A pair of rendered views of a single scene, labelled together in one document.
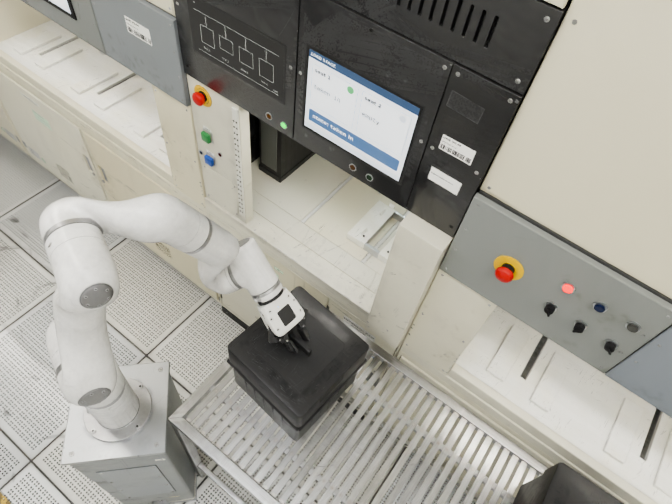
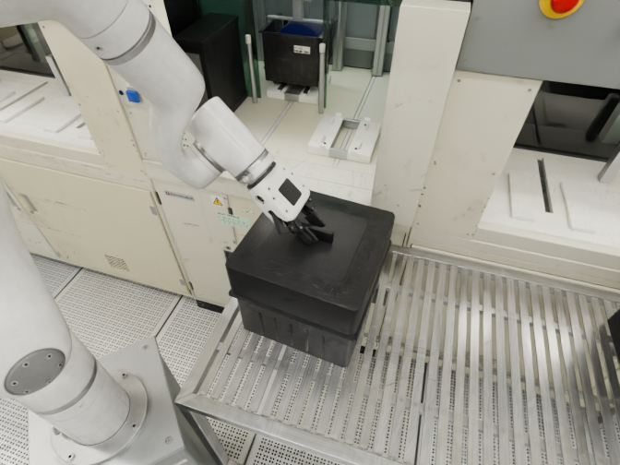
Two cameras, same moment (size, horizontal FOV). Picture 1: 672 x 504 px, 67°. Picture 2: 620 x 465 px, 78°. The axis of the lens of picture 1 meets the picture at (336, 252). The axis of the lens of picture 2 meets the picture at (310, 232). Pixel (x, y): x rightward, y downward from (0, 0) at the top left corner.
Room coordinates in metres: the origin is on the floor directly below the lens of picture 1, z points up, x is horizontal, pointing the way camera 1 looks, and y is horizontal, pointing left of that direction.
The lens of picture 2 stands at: (0.05, 0.17, 1.62)
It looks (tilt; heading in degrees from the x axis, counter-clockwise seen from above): 46 degrees down; 349
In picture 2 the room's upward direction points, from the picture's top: straight up
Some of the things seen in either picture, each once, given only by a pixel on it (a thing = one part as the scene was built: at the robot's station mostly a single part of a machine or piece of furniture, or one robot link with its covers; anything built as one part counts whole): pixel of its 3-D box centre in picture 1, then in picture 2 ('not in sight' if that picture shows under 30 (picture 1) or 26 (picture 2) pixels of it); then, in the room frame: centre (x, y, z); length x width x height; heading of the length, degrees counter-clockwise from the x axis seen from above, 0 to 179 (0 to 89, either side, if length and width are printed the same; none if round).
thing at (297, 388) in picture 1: (298, 351); (315, 248); (0.60, 0.05, 0.98); 0.29 x 0.29 x 0.13; 56
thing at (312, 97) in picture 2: not in sight; (299, 84); (1.56, -0.08, 0.89); 0.22 x 0.21 x 0.04; 152
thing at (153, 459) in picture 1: (144, 444); (154, 461); (0.41, 0.55, 0.38); 0.28 x 0.28 x 0.76; 17
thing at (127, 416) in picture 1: (110, 398); (83, 399); (0.41, 0.55, 0.85); 0.19 x 0.19 x 0.18
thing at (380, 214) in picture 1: (387, 232); (345, 136); (1.15, -0.17, 0.89); 0.22 x 0.21 x 0.04; 152
